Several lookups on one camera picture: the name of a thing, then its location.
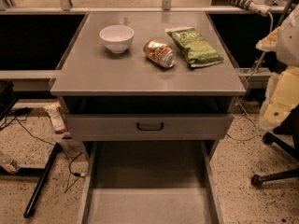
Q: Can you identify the black office chair base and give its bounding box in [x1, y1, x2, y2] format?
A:
[250, 132, 299, 189]

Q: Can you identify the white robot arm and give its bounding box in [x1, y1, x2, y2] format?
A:
[256, 6, 299, 131]

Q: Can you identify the black floor cable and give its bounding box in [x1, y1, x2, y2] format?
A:
[0, 107, 87, 194]

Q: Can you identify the snack package on floor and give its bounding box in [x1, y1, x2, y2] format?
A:
[43, 103, 66, 133]

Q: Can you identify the black metal stand leg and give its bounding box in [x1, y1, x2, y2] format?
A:
[23, 143, 62, 218]

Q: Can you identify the grey upper drawer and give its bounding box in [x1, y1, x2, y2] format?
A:
[66, 114, 234, 141]

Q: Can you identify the orange soda can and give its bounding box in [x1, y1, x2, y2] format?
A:
[144, 39, 176, 69]

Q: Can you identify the clear plastic bottle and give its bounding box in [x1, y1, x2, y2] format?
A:
[0, 151, 20, 174]

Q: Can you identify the open grey middle drawer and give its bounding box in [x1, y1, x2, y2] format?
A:
[76, 141, 224, 224]

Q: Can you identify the black drawer handle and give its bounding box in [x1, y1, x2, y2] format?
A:
[136, 122, 164, 132]

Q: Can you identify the white ceramic bowl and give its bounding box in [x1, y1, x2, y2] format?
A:
[99, 25, 135, 53]

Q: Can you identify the green chip bag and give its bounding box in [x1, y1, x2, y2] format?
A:
[166, 27, 224, 68]

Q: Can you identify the white power strip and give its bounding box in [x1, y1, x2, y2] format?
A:
[226, 0, 271, 17]

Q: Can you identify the grey drawer cabinet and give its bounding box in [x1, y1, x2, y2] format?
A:
[51, 12, 245, 154]

